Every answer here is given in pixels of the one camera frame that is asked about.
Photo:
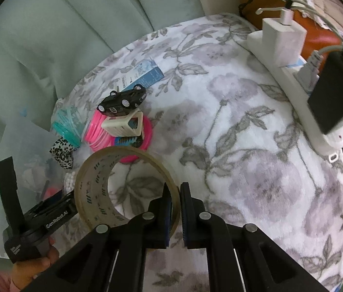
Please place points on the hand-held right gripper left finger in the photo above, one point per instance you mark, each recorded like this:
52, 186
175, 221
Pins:
166, 216

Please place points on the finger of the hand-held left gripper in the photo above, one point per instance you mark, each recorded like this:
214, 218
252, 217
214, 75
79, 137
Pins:
58, 200

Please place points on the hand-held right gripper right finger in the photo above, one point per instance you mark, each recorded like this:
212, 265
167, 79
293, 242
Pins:
186, 216

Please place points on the cotton swab box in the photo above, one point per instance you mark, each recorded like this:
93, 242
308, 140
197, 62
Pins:
70, 182

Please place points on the clear tape roll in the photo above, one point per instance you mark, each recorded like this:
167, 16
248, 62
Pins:
98, 194

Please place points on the leopard print scrunchie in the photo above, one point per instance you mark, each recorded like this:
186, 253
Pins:
61, 153

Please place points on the clear plastic container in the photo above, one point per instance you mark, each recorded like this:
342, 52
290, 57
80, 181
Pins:
28, 158

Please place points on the pink coil bangles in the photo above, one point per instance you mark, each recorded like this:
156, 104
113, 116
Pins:
95, 137

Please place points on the teal coil bangles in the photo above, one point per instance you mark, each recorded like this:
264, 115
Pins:
68, 124

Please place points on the beige plastic clip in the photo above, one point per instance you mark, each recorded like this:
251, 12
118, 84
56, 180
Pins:
119, 127

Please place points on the black toy car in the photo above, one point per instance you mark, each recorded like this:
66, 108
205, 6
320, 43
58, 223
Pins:
122, 100

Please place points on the person's left hand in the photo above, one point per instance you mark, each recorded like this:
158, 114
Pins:
34, 267

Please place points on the pink round disc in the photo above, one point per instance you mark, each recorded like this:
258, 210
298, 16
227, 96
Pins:
128, 143

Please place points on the floral blanket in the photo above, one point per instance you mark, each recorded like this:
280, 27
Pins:
250, 158

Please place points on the small white blue box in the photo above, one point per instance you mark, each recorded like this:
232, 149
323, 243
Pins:
147, 74

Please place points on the white power strip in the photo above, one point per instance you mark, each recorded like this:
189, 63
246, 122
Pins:
335, 137

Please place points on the green curtain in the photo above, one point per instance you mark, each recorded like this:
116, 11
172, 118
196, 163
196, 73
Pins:
68, 21

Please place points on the grey power plug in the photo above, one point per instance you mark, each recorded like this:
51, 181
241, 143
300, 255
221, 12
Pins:
308, 73

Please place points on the black charger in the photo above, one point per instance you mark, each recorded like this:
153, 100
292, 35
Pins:
332, 94

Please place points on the white charger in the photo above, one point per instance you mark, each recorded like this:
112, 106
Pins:
284, 42

